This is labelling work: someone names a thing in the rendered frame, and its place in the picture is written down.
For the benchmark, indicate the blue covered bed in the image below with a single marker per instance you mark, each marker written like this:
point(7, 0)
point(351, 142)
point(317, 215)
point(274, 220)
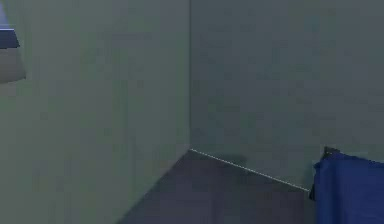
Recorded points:
point(351, 191)

